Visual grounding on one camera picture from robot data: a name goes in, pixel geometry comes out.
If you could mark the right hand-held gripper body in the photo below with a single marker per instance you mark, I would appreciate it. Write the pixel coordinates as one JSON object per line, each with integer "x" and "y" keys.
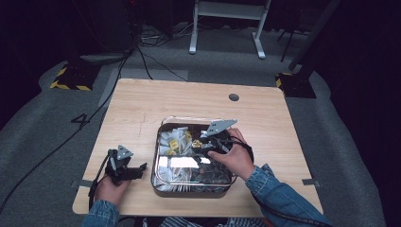
{"x": 217, "y": 135}

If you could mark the person's striped clothing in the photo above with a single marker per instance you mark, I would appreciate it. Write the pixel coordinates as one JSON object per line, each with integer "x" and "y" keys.
{"x": 189, "y": 222}

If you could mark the clear plastic container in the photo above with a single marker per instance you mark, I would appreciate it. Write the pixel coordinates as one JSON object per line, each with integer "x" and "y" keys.
{"x": 186, "y": 162}

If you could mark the grey tape strip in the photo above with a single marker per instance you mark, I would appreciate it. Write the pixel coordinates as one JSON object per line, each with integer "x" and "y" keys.
{"x": 310, "y": 182}
{"x": 82, "y": 183}

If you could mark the pile of tea bags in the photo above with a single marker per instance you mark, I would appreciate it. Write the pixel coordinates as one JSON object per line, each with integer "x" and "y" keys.
{"x": 173, "y": 143}

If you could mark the person's right hand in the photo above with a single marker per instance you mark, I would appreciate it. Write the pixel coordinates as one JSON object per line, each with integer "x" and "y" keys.
{"x": 235, "y": 157}

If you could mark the white metal stand frame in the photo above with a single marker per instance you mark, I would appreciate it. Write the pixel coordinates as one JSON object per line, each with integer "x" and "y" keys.
{"x": 230, "y": 9}

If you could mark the dark slanted stand pole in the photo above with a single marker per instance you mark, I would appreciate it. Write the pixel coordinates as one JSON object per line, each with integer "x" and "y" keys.
{"x": 315, "y": 31}

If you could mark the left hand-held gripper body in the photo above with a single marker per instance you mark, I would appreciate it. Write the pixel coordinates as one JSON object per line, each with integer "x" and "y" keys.
{"x": 119, "y": 164}

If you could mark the person's left hand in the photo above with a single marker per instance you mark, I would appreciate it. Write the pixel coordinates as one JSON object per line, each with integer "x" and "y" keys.
{"x": 110, "y": 190}

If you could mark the black yellow striped stand base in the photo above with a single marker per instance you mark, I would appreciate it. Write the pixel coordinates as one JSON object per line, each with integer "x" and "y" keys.
{"x": 296, "y": 86}
{"x": 74, "y": 78}

